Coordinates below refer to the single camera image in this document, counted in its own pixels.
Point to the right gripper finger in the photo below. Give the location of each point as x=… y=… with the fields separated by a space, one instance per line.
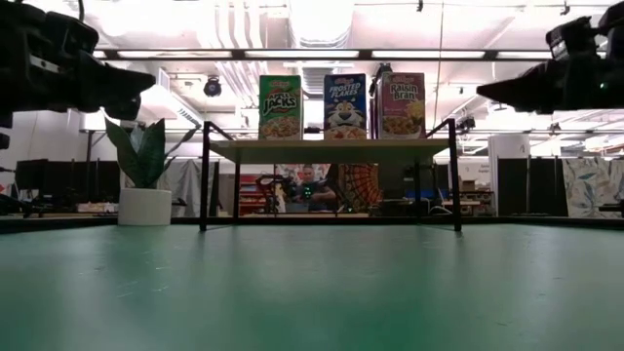
x=526 y=92

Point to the black background robot arm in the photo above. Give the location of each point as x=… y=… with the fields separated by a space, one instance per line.
x=273 y=192

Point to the Frosted Flakes cereal box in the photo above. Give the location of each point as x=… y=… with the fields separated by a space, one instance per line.
x=345 y=107

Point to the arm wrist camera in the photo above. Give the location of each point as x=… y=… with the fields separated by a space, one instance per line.
x=570 y=39
x=68 y=31

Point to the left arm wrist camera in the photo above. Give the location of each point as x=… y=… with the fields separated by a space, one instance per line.
x=68 y=31

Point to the green plant in white pot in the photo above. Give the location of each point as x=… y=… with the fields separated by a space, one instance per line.
x=144 y=195

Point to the small black ceiling fitting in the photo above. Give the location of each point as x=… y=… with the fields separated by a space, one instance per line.
x=565 y=7
x=419 y=6

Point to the leaf patterned panel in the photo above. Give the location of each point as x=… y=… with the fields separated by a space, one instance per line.
x=592 y=187

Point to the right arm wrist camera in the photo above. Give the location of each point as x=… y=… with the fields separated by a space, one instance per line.
x=570 y=39

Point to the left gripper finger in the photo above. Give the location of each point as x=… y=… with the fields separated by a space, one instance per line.
x=123 y=109
x=112 y=85

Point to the black round ceiling fixture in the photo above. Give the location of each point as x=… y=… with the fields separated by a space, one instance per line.
x=383 y=67
x=212 y=87

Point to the grey draped cover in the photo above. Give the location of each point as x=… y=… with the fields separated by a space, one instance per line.
x=187 y=185

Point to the cluttered office desk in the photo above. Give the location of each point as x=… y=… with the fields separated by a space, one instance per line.
x=453 y=202

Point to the orange mandala patterned panel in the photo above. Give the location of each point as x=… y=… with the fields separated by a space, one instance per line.
x=363 y=180

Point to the black office partition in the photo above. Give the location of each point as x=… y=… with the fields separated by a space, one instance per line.
x=63 y=180
x=536 y=185

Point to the wooden shelf with black frame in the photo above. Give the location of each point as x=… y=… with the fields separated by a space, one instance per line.
x=331 y=151

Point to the red storage rack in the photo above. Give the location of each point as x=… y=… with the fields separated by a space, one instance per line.
x=251 y=192

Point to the Apple Jacks cereal box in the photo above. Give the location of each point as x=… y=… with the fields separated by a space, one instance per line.
x=280 y=107

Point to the green table mat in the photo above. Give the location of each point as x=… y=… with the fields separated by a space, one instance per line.
x=312 y=302

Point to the white cabinet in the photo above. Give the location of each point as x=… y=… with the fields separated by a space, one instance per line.
x=508 y=170

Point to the person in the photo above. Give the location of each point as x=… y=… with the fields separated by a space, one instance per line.
x=312 y=190

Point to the Raisin Bran cereal box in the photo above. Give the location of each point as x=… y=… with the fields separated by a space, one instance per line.
x=403 y=105

